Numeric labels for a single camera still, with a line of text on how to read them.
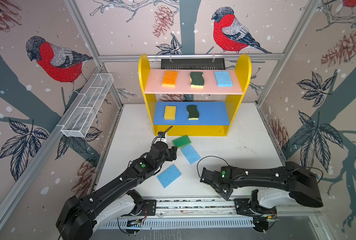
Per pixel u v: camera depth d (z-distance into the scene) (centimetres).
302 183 42
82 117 73
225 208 75
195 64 95
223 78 76
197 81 73
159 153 59
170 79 74
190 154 92
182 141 97
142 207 67
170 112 95
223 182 56
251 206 66
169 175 83
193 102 124
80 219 38
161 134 73
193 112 95
